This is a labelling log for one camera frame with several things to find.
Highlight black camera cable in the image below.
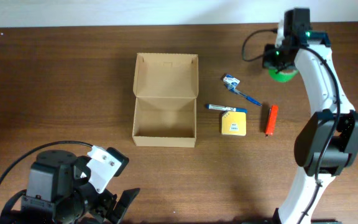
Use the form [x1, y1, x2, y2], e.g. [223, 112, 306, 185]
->
[0, 140, 93, 224]
[241, 28, 278, 62]

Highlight small white blue box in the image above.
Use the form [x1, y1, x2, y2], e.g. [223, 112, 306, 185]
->
[223, 73, 240, 89]

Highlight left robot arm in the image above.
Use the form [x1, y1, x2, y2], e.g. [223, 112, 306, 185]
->
[0, 146, 140, 223]

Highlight black right camera cable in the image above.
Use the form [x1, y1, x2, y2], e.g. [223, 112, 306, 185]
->
[241, 28, 278, 62]

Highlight white blue marker pen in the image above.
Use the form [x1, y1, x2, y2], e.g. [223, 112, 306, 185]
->
[206, 104, 247, 113]

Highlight blue ballpoint pen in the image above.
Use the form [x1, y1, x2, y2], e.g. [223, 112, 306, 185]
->
[225, 84, 262, 106]

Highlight black left camera cable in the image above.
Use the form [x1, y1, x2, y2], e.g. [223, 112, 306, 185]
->
[0, 140, 93, 224]

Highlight yellow spiral notepad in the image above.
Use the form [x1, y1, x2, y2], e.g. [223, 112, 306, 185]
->
[221, 111, 247, 136]

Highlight green tape roll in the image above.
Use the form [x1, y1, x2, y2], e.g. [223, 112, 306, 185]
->
[268, 70, 298, 83]

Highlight brown cardboard box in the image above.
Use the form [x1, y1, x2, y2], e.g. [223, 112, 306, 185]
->
[132, 53, 199, 147]

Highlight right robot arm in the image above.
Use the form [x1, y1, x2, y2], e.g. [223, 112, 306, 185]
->
[262, 8, 358, 223]

